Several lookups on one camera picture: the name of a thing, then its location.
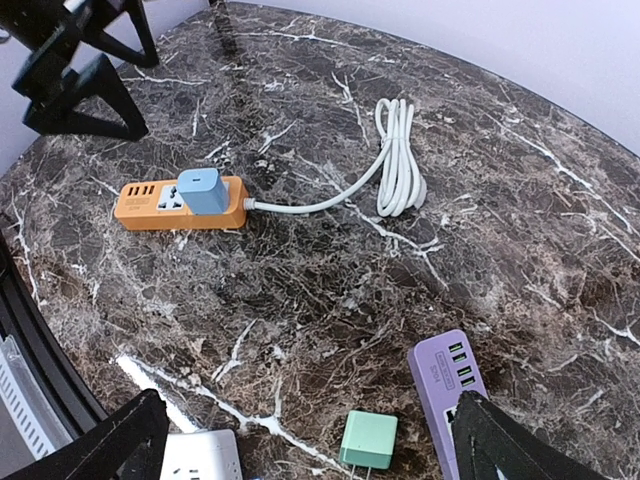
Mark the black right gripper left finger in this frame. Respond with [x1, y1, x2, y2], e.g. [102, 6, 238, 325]
[8, 389, 169, 479]

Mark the white slotted cable duct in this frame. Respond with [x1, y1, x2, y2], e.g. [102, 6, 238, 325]
[1, 336, 72, 460]

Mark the blue charger plug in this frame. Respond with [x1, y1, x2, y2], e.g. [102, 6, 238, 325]
[177, 168, 229, 215]

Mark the green charger plug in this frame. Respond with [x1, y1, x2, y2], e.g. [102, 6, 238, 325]
[339, 410, 398, 479]

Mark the purple power strip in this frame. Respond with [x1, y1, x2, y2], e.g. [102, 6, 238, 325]
[408, 329, 487, 479]

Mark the white power strip cable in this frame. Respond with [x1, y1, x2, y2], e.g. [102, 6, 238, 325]
[244, 97, 429, 219]

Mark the white cube adapter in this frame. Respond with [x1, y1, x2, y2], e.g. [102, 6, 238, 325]
[160, 429, 243, 480]

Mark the black front rail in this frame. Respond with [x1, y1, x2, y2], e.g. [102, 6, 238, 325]
[1, 240, 107, 439]

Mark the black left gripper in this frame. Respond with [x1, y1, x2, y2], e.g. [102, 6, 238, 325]
[1, 0, 159, 140]

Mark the orange power strip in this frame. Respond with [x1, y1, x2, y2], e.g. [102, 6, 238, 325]
[114, 176, 249, 231]

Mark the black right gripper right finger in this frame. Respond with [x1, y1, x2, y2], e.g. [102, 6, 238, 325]
[452, 390, 603, 480]

